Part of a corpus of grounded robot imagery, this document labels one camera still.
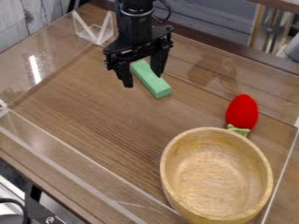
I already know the red plush strawberry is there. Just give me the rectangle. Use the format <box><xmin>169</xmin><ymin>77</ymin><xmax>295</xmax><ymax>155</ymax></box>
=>
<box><xmin>225</xmin><ymin>94</ymin><xmax>259</xmax><ymax>137</ymax></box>

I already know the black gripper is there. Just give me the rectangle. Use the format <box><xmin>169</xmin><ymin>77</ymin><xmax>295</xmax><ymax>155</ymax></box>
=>
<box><xmin>103</xmin><ymin>25</ymin><xmax>173</xmax><ymax>88</ymax></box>

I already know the green rectangular block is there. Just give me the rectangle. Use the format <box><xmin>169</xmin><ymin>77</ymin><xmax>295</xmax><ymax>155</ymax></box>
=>
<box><xmin>131</xmin><ymin>60</ymin><xmax>172</xmax><ymax>99</ymax></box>

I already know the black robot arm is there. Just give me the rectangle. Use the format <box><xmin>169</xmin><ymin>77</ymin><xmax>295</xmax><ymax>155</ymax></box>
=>
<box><xmin>103</xmin><ymin>0</ymin><xmax>173</xmax><ymax>88</ymax></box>

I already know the clear acrylic corner bracket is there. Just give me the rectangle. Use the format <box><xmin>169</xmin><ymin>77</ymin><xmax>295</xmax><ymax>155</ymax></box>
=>
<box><xmin>71</xmin><ymin>11</ymin><xmax>115</xmax><ymax>46</ymax></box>

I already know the gold metal chair frame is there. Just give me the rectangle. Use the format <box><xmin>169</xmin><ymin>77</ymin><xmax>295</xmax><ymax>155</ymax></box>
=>
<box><xmin>248</xmin><ymin>0</ymin><xmax>299</xmax><ymax>53</ymax></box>

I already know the wooden bowl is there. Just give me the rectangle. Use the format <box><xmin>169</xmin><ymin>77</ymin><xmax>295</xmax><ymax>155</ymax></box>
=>
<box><xmin>160</xmin><ymin>127</ymin><xmax>274</xmax><ymax>224</ymax></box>

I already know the black cable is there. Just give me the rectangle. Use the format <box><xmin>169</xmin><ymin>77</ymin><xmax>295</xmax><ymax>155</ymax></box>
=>
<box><xmin>0</xmin><ymin>198</ymin><xmax>31</xmax><ymax>224</ymax></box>

